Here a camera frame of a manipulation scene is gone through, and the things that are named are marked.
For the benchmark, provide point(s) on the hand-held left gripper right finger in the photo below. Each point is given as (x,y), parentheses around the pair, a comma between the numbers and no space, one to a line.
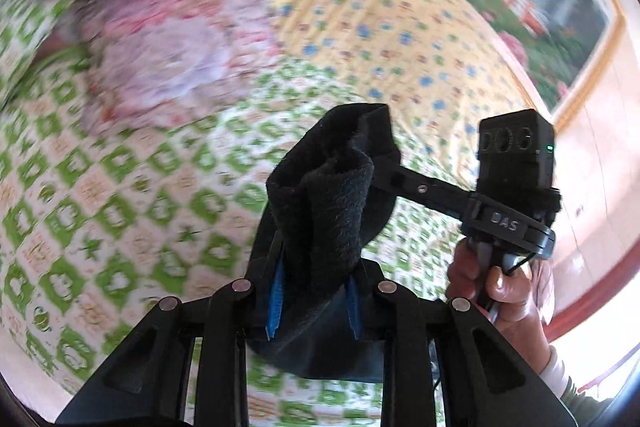
(355,302)

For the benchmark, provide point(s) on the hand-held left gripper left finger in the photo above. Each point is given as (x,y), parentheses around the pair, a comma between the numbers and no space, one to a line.
(275,292)

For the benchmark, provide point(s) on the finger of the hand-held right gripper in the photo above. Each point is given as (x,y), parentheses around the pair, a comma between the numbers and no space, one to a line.
(430,189)

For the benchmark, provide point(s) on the black pants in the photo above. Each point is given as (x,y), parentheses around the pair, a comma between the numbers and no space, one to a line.
(330,207)

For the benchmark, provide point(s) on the person's right forearm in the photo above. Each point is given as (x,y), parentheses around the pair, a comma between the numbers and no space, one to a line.
(557,377)

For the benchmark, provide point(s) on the person's right hand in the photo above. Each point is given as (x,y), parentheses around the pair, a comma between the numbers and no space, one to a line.
(520,302)

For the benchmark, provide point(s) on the yellow printed quilt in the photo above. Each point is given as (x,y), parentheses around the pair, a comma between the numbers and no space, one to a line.
(375,17)

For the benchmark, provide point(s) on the green checked printed bed sheet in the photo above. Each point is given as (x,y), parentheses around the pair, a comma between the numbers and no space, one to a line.
(100,207)

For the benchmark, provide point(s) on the floral pink cloth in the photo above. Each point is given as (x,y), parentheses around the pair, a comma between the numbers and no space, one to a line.
(165,47)

